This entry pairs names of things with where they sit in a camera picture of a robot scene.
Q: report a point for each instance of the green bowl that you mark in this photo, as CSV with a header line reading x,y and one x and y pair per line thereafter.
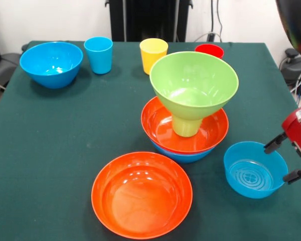
x,y
193,75

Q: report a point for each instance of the light blue cup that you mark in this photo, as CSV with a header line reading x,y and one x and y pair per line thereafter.
x,y
99,60

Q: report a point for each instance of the yellow cup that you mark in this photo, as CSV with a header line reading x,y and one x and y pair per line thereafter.
x,y
150,55

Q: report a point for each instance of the orange bowl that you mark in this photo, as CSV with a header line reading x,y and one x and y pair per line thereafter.
x,y
160,125
140,200

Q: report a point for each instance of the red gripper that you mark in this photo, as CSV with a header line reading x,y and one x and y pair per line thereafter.
x,y
298,135

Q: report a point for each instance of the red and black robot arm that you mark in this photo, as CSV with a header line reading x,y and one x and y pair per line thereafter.
x,y
297,25

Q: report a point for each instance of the dark green tablecloth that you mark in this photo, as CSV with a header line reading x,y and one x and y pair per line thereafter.
x,y
65,125

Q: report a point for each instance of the large blue bowl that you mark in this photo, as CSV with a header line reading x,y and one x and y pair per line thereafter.
x,y
51,60
188,157

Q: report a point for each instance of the lime green cup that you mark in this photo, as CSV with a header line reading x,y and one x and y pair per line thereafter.
x,y
186,128

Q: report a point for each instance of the red cup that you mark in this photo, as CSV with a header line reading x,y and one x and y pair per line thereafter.
x,y
210,50

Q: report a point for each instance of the small blue bowl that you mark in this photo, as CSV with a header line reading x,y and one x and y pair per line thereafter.
x,y
256,173

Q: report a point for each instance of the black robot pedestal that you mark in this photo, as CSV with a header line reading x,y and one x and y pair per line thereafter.
x,y
148,20

